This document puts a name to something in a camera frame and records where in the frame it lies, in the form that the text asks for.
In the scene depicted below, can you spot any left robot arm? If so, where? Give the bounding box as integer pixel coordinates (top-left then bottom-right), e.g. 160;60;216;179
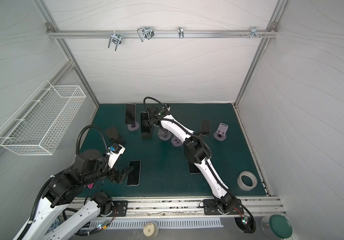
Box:
14;145;133;240

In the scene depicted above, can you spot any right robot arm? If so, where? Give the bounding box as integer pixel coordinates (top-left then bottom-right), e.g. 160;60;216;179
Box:
145;105;244;215

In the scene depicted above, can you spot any white tape roll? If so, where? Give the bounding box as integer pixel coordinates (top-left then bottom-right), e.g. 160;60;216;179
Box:
237;171;258;192

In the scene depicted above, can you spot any metal u-bolt clamp left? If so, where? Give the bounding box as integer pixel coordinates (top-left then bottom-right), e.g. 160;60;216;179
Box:
108;33;122;51

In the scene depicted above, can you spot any metal u-bolt clamp middle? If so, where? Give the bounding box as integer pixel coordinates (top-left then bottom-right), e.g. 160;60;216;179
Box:
137;26;155;42

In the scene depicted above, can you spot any white vented cable duct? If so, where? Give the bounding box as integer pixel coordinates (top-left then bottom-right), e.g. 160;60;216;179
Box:
106;218;224;230

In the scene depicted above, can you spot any green lid clear jar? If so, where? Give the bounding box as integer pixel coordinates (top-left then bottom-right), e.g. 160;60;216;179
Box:
261;215;293;239

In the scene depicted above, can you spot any aluminium top crossbar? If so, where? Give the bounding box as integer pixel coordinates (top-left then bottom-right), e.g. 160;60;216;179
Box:
47;29;279;39

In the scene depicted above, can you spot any purple edged black phone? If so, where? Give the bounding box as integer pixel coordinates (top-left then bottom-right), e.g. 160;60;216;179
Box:
188;162;201;174

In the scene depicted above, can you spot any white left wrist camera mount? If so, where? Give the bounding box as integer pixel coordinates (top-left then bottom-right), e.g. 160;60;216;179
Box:
108;143;126;169

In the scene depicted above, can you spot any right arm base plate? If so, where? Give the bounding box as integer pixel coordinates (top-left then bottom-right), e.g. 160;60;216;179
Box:
199;199;245;216

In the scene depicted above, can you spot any metal bracket right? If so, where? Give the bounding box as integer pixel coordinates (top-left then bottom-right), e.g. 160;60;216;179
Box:
240;27;266;39

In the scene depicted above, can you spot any grey round phone stand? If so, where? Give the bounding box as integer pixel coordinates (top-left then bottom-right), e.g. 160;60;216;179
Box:
214;123;229;142

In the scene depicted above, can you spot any metal clamp small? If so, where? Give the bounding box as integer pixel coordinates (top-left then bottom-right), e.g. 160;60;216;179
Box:
178;27;184;39

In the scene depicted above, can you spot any white wire basket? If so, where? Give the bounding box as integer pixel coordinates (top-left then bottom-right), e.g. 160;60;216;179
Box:
0;80;86;156

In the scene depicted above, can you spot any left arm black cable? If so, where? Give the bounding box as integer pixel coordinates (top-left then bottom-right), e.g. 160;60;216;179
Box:
15;124;116;240

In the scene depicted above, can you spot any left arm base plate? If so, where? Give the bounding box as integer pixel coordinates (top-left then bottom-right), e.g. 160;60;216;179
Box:
99;201;128;218

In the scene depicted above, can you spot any small round beige container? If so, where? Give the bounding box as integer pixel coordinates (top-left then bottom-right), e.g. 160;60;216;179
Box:
143;222;159;238

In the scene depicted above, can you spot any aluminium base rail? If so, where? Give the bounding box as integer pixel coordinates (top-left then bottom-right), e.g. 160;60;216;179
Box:
66;196;287;221

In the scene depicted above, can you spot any metal u-bolt clamp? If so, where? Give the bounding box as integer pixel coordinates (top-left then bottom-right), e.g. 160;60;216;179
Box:
108;33;122;51
137;26;155;42

